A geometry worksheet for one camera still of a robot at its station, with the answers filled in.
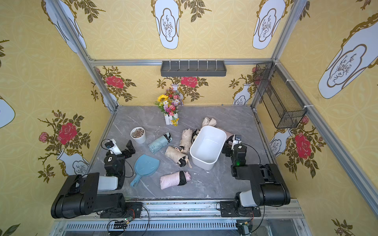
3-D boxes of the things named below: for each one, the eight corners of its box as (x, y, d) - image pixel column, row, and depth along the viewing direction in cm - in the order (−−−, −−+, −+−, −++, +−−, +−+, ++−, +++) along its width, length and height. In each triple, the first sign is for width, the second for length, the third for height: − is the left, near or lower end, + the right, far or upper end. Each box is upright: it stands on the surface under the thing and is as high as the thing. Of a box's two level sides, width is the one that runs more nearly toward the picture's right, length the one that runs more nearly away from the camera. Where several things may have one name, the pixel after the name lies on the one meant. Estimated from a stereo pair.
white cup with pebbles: (132, 144, 101) (128, 138, 95) (135, 133, 107) (132, 127, 101) (145, 144, 101) (142, 138, 95) (148, 133, 107) (145, 127, 101)
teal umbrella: (149, 150, 97) (147, 146, 94) (169, 134, 105) (168, 131, 102) (153, 155, 95) (152, 151, 92) (174, 139, 103) (173, 135, 99)
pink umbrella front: (161, 190, 82) (160, 188, 78) (160, 179, 86) (159, 176, 82) (191, 183, 85) (191, 180, 81) (189, 172, 88) (189, 169, 85)
